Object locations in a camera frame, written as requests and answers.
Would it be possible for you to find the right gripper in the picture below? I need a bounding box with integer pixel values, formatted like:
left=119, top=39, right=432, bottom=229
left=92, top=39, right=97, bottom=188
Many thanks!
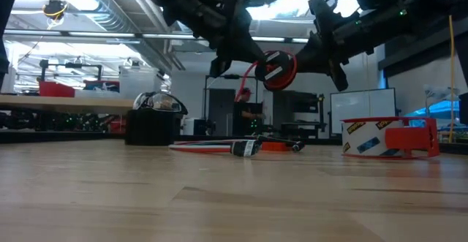
left=293, top=0, right=371, bottom=92

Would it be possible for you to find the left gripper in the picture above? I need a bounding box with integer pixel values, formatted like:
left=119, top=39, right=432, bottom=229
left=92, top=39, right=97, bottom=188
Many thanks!
left=204, top=0, right=265, bottom=78

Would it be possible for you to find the thin red wire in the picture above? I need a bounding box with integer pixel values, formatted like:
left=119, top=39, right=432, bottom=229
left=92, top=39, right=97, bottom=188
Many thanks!
left=235, top=50, right=298, bottom=103

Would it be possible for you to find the black shelving unit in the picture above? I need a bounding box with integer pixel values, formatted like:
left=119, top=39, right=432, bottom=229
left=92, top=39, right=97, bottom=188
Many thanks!
left=272, top=90, right=327, bottom=140

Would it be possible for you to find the person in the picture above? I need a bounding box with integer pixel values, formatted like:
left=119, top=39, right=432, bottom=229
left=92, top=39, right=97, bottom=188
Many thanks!
left=233, top=86, right=267, bottom=137

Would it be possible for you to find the whiteboard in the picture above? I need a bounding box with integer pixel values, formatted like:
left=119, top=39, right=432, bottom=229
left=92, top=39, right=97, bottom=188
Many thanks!
left=329, top=87, right=398, bottom=136

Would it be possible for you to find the small red tool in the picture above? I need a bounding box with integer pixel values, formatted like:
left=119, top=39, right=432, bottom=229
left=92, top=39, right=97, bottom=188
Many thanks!
left=255, top=135, right=306, bottom=153

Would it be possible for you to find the translucent storage box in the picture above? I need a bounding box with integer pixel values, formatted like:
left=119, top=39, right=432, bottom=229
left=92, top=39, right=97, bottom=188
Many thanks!
left=118, top=65, right=164, bottom=100

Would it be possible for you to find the red tape dispenser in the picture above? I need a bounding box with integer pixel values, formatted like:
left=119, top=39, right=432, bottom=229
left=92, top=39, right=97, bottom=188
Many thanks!
left=340, top=116, right=441, bottom=160

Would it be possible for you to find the long ceiling light bar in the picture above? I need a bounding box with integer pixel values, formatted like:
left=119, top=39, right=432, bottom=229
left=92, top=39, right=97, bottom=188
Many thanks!
left=0, top=29, right=315, bottom=48

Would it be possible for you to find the red storage box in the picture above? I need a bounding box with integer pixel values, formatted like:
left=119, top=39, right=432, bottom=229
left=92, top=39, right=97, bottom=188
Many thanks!
left=38, top=80, right=76, bottom=98

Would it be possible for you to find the black frame stand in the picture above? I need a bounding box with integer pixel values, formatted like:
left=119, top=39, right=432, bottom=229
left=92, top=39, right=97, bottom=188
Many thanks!
left=203, top=74, right=259, bottom=137

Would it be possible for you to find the multicolour wire harness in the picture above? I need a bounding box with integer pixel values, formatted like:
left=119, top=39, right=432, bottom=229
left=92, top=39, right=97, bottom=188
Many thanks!
left=167, top=138, right=263, bottom=158

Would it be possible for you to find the black gantry frame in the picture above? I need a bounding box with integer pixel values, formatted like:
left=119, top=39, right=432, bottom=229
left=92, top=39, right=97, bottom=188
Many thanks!
left=38, top=58, right=104, bottom=83

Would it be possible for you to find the black ceiling cord reel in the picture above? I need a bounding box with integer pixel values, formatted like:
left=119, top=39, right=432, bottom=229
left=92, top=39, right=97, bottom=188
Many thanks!
left=41, top=0, right=69, bottom=30

